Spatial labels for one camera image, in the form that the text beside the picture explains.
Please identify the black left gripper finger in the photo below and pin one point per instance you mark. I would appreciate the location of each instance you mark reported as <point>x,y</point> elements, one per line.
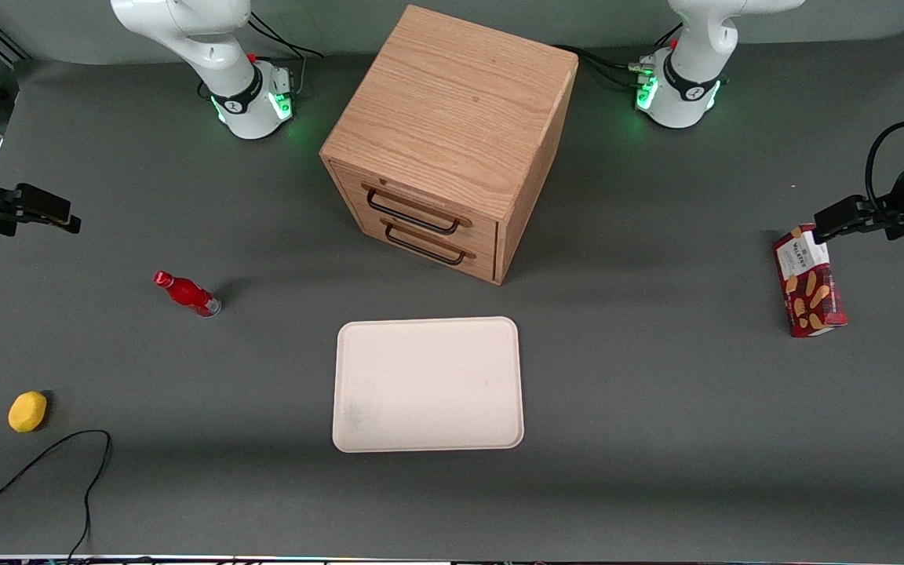
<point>844,213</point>
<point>864,226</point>

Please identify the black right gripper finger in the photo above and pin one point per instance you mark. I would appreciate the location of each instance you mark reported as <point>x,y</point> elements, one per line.
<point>44,204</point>
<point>63,225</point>

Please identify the wooden drawer without front scratches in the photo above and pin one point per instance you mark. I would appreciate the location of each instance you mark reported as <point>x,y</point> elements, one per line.
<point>483,231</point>

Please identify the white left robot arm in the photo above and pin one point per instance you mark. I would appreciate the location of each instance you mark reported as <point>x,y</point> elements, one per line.
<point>695,47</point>

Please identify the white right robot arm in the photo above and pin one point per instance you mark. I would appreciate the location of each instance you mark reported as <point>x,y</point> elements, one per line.
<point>216,47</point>

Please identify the red shortbread cookie box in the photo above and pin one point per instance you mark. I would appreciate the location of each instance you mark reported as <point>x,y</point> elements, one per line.
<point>809,286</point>

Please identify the red plastic bottle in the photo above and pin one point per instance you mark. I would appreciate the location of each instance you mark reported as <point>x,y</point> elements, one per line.
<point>187,294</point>

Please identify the yellow lemon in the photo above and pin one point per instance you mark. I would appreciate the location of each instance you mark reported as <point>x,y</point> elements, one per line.
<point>27,412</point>

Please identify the beige rectangular tray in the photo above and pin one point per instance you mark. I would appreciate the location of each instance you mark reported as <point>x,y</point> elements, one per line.
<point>428,384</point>

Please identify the oak wooden cabinet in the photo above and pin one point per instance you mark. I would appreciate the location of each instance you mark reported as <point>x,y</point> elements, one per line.
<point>460,102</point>

